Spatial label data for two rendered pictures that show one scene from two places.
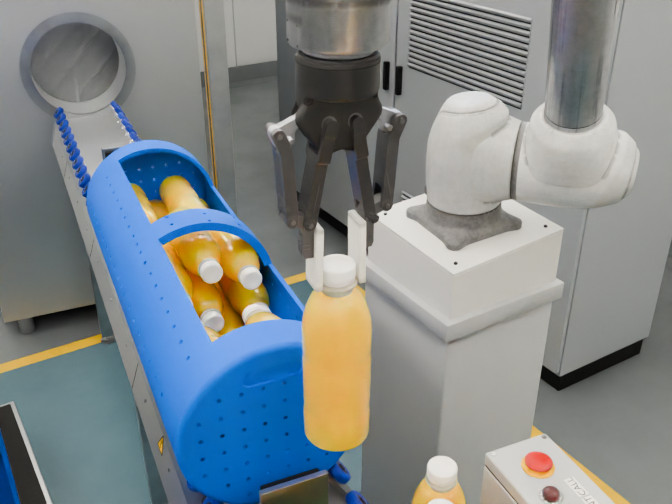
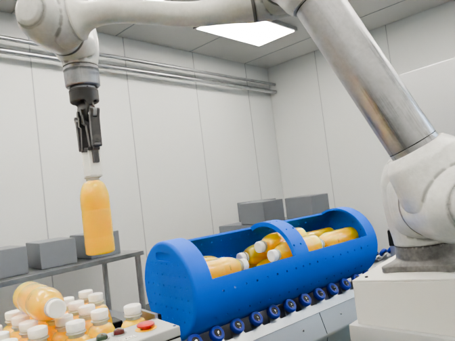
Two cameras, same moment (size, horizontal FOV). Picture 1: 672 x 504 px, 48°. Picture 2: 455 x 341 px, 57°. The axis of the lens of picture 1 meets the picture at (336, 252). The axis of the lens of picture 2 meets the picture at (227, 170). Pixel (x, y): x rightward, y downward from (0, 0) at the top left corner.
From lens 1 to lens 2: 1.44 m
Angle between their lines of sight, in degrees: 78
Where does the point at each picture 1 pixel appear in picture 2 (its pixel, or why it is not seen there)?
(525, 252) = (432, 287)
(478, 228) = (409, 260)
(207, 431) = (149, 277)
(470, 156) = (385, 194)
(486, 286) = (391, 306)
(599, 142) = (406, 165)
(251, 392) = (158, 263)
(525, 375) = not seen: outside the picture
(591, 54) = (353, 89)
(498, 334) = not seen: outside the picture
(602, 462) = not seen: outside the picture
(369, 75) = (72, 93)
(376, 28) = (68, 77)
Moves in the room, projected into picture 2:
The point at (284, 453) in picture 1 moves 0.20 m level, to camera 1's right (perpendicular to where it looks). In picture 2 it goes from (170, 308) to (181, 329)
